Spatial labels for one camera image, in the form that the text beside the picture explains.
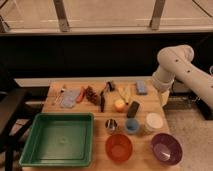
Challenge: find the yellow banana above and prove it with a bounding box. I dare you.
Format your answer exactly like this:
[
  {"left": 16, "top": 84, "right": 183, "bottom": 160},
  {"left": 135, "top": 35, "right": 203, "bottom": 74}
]
[{"left": 118, "top": 86, "right": 131, "bottom": 104}]

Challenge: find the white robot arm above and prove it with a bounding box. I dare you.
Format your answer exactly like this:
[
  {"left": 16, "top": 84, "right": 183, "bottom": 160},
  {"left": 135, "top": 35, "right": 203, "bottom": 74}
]
[{"left": 151, "top": 45, "right": 213, "bottom": 110}]

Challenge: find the small metal cup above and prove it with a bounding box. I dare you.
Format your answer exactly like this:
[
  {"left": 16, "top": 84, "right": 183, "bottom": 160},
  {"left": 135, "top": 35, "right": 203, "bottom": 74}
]
[{"left": 105, "top": 119, "right": 117, "bottom": 133}]

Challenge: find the blue plastic cup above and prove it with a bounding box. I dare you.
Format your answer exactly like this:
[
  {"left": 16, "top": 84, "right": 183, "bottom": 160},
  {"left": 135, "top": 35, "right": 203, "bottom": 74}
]
[{"left": 124, "top": 118, "right": 140, "bottom": 134}]

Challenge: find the white plastic cup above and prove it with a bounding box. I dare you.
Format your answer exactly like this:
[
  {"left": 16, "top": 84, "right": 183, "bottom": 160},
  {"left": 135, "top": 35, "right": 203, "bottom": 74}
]
[{"left": 144, "top": 113, "right": 163, "bottom": 133}]

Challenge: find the orange round fruit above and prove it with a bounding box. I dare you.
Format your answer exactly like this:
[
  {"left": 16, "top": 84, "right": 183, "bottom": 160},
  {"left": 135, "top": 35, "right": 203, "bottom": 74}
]
[{"left": 114, "top": 99, "right": 126, "bottom": 112}]

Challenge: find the orange carrot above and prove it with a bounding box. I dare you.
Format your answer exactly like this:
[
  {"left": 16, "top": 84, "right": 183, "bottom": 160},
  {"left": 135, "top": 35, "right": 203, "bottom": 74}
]
[{"left": 76, "top": 87, "right": 85, "bottom": 103}]

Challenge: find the black rectangular block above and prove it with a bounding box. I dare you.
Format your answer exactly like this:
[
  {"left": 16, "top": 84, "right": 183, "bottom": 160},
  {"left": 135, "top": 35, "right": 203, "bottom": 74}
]
[{"left": 127, "top": 101, "right": 140, "bottom": 118}]

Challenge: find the light blue cloth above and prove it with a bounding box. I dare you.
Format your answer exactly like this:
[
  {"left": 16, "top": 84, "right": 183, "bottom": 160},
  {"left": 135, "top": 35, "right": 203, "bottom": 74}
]
[{"left": 60, "top": 89, "right": 80, "bottom": 108}]

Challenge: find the orange plastic bowl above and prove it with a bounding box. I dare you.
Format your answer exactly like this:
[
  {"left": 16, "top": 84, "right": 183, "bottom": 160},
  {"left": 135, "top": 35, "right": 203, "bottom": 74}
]
[{"left": 105, "top": 134, "right": 133, "bottom": 163}]

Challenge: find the green plastic tray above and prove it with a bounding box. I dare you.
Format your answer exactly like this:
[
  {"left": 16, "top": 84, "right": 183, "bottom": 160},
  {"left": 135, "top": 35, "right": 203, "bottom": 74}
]
[{"left": 19, "top": 113, "right": 94, "bottom": 167}]

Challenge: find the purple plastic bowl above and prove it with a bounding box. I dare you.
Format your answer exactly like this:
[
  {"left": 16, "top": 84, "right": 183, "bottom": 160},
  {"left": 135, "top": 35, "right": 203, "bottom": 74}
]
[{"left": 151, "top": 133, "right": 183, "bottom": 166}]

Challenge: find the dark chair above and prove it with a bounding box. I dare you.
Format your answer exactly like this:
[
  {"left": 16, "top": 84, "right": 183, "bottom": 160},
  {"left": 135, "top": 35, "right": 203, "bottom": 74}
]
[{"left": 0, "top": 89, "right": 27, "bottom": 171}]

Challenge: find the black handled brush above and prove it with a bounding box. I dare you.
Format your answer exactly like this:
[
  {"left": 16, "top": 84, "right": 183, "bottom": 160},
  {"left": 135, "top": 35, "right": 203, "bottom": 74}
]
[{"left": 100, "top": 81, "right": 115, "bottom": 111}]

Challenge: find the white handled utensil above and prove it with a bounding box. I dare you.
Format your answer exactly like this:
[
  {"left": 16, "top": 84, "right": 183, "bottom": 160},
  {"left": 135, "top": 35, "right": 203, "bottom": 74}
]
[{"left": 52, "top": 85, "right": 66, "bottom": 105}]

